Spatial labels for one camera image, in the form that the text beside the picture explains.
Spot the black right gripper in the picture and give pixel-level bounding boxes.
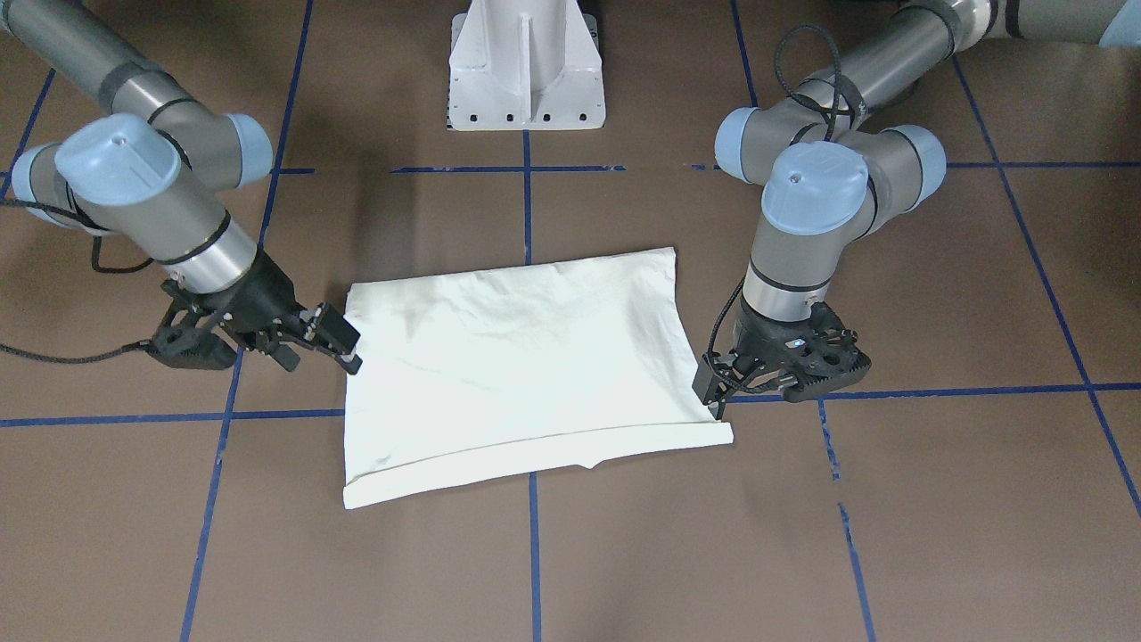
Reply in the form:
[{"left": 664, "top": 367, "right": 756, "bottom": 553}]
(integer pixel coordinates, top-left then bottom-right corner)
[{"left": 213, "top": 251, "right": 361, "bottom": 373}]

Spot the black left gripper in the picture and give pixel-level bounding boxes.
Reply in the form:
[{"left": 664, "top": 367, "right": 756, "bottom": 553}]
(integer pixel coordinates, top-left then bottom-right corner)
[{"left": 693, "top": 300, "right": 819, "bottom": 420}]

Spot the cream long-sleeve cat shirt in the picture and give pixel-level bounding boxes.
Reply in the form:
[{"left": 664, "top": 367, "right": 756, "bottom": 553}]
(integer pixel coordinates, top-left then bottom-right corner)
[{"left": 342, "top": 247, "right": 734, "bottom": 509}]

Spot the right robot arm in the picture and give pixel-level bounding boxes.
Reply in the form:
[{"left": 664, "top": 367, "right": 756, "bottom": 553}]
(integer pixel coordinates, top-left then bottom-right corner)
[{"left": 3, "top": 1, "right": 362, "bottom": 375}]

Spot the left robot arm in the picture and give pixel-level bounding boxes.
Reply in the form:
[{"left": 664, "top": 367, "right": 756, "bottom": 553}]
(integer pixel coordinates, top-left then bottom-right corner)
[{"left": 693, "top": 1, "right": 1138, "bottom": 418}]

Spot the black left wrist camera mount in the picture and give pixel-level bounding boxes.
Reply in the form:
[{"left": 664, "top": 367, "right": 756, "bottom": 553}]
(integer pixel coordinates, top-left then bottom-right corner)
[{"left": 779, "top": 303, "right": 872, "bottom": 403}]

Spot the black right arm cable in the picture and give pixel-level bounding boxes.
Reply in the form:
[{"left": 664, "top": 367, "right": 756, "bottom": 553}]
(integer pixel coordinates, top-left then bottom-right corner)
[{"left": 0, "top": 198, "right": 165, "bottom": 366}]

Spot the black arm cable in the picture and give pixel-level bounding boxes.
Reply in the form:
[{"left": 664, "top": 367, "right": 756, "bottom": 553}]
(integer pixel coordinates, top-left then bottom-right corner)
[
  {"left": 0, "top": 198, "right": 165, "bottom": 366},
  {"left": 774, "top": 24, "right": 869, "bottom": 144}
]

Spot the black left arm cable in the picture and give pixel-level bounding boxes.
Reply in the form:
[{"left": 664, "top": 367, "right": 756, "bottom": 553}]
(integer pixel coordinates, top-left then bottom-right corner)
[{"left": 774, "top": 24, "right": 869, "bottom": 144}]

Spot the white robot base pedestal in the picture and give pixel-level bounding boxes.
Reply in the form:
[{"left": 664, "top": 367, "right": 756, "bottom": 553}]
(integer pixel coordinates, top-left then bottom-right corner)
[{"left": 446, "top": 1, "right": 607, "bottom": 133}]

